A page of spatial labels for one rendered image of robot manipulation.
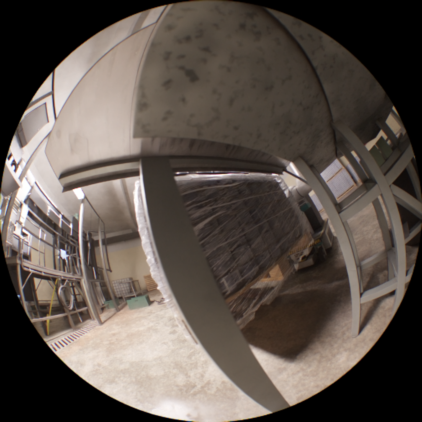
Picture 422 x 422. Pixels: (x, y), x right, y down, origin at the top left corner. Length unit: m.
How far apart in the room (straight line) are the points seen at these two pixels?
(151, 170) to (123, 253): 9.83
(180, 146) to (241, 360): 0.56
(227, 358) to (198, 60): 0.28
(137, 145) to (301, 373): 1.09
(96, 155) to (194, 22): 0.45
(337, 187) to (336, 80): 7.25
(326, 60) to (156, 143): 0.50
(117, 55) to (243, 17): 0.30
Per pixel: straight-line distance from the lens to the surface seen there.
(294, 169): 1.57
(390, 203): 0.46
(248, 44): 0.18
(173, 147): 0.50
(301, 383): 0.71
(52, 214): 2.99
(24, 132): 1.82
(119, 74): 0.41
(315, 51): 0.25
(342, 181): 7.50
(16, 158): 1.81
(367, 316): 0.85
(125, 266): 9.79
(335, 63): 0.29
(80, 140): 0.49
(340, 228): 0.44
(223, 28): 0.17
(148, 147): 0.48
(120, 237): 9.38
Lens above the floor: 0.66
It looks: 20 degrees up
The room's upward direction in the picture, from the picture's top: 25 degrees counter-clockwise
